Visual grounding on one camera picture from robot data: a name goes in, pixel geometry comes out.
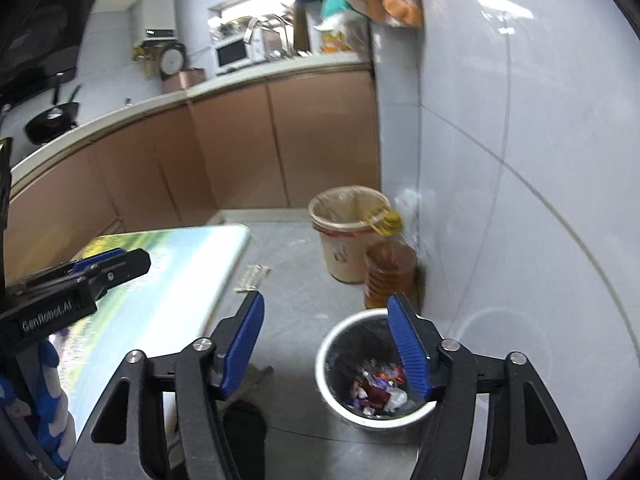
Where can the white microwave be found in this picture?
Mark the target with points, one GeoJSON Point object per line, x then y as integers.
{"type": "Point", "coordinates": [232, 52]}

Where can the brown rice cooker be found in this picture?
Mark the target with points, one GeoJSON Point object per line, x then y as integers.
{"type": "Point", "coordinates": [187, 80]}

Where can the clear wrapper on floor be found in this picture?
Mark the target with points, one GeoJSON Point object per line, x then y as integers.
{"type": "Point", "coordinates": [252, 277]}

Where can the black frying pan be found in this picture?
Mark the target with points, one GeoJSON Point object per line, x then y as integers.
{"type": "Point", "coordinates": [50, 120]}

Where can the white kitchen countertop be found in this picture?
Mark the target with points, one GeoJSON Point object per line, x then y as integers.
{"type": "Point", "coordinates": [150, 102]}

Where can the bright red snack wrapper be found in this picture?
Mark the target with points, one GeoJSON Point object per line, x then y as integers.
{"type": "Point", "coordinates": [392, 373]}

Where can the steel faucet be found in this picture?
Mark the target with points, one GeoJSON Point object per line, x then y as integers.
{"type": "Point", "coordinates": [248, 30]}

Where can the beige bin with clear liner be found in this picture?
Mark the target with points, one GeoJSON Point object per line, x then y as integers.
{"type": "Point", "coordinates": [342, 255]}

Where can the cooking oil bottle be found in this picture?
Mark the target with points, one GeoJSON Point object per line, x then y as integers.
{"type": "Point", "coordinates": [390, 275]}

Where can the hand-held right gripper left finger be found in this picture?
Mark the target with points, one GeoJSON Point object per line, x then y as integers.
{"type": "Point", "coordinates": [245, 345]}

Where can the kitchen window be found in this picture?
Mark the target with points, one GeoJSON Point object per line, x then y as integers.
{"type": "Point", "coordinates": [240, 10]}

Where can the white bin with black liner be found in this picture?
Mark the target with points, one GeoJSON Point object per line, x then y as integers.
{"type": "Point", "coordinates": [350, 350]}

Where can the brown lower cabinets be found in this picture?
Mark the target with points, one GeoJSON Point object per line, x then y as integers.
{"type": "Point", "coordinates": [320, 135]}

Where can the dark red snack wrapper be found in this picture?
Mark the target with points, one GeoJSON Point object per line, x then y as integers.
{"type": "Point", "coordinates": [372, 396]}

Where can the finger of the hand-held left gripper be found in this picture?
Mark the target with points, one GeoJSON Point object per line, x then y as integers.
{"type": "Point", "coordinates": [95, 261]}
{"type": "Point", "coordinates": [127, 265]}

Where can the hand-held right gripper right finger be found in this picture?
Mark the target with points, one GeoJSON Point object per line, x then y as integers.
{"type": "Point", "coordinates": [407, 350]}

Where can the white water heater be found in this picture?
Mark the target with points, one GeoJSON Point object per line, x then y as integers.
{"type": "Point", "coordinates": [157, 12]}

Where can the large purple wrapper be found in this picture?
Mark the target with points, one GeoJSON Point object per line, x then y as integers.
{"type": "Point", "coordinates": [382, 383]}

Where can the landscape print table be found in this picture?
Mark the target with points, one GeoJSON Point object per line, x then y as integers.
{"type": "Point", "coordinates": [165, 280]}

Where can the black range hood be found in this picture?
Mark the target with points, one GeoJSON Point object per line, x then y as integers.
{"type": "Point", "coordinates": [45, 30]}

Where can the white plastic bag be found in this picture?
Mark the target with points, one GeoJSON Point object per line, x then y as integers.
{"type": "Point", "coordinates": [397, 399]}

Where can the dark slipper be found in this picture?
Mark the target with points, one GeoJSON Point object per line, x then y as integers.
{"type": "Point", "coordinates": [245, 435]}

